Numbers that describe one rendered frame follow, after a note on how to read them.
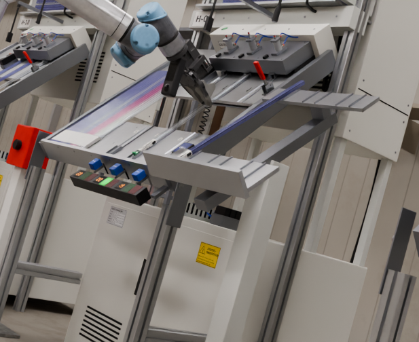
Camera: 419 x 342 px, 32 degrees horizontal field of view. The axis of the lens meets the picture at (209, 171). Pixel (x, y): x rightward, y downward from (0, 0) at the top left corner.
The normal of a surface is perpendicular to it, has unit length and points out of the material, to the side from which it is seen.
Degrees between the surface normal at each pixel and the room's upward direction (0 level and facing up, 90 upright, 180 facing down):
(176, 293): 90
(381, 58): 90
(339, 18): 90
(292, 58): 90
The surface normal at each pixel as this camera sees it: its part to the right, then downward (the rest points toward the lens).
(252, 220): -0.71, -0.25
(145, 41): 0.31, 0.04
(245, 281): 0.65, 0.15
